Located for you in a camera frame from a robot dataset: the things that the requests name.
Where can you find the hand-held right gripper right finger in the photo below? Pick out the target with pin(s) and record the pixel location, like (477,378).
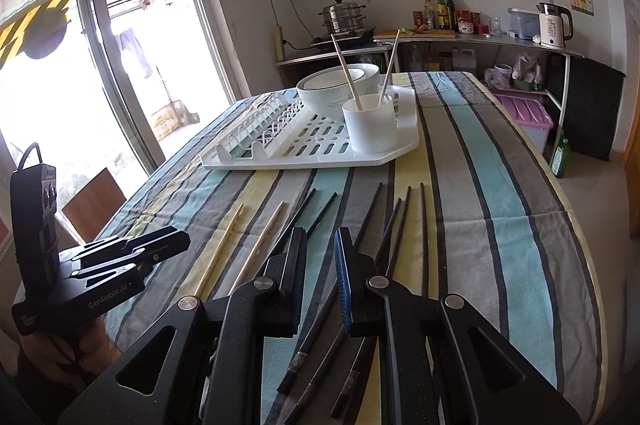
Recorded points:
(344,285)

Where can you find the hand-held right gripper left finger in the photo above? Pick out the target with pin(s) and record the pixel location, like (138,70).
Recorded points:
(292,285)

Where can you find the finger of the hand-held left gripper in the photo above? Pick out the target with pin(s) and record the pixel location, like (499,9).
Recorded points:
(150,241)
(115,274)

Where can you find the wooden chopstick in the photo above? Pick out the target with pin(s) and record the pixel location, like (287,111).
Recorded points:
(220,247)
(257,245)
(391,65)
(345,70)

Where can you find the black chopstick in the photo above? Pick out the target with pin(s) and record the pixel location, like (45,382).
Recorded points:
(322,212)
(392,220)
(370,210)
(305,205)
(423,230)
(402,220)

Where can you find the white cup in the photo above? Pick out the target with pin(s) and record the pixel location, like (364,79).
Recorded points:
(370,130)

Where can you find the person's left hand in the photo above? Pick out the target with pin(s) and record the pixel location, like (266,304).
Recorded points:
(55,355)

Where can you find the wooden chair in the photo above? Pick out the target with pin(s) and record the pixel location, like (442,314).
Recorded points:
(95,205)

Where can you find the white plastic dish rack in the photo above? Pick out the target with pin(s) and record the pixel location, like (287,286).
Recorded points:
(310,145)

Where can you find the striped tablecloth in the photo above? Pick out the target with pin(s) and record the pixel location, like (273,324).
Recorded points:
(475,205)

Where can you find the white bowl with dark rim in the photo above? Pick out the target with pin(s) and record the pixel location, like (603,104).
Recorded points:
(320,97)
(372,80)

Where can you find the yellow black striped sign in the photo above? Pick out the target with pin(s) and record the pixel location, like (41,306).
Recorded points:
(30,30)

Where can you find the glass sliding door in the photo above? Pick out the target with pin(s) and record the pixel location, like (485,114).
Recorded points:
(92,5)

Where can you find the small steel shelf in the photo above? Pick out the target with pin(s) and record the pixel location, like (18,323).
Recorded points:
(325,55)

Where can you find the beige power strip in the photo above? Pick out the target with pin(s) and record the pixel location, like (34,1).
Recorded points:
(278,42)

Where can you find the black cooktop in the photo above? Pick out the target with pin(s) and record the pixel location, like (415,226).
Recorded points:
(350,39)

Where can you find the pink lid storage box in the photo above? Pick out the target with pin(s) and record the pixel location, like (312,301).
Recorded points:
(522,112)

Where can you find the green plastic bottle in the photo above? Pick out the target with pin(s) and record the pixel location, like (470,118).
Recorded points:
(560,160)

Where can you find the white plastic jug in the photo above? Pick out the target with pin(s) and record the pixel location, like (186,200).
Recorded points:
(464,60)

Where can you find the green onion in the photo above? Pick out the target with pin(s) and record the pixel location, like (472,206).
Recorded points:
(407,30)

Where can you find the stainless steel steamer pot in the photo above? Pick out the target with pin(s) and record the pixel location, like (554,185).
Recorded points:
(342,17)

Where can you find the bag of kitchen supplies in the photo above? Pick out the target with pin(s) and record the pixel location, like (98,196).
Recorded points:
(527,72)

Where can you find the clear condiment bottle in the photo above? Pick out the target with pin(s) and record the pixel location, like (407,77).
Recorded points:
(429,15)

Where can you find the patterned white jar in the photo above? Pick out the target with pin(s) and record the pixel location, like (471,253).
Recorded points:
(465,25)

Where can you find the yellow label oil bottle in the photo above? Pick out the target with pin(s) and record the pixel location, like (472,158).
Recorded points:
(440,12)

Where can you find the long steel shelf table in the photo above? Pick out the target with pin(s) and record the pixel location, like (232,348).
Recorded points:
(500,39)

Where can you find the red cup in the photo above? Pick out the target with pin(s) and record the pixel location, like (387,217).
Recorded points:
(481,27)

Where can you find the dark soy sauce bottle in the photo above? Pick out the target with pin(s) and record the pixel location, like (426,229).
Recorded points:
(450,12)

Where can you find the drinking glass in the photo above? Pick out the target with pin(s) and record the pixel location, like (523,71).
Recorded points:
(495,26)

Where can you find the black panel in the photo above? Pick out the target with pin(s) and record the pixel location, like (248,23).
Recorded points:
(590,105)

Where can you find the grey plastic container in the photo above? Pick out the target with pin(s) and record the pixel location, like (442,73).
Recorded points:
(522,22)

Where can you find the white electric kettle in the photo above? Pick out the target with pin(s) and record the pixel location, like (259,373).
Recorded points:
(550,27)

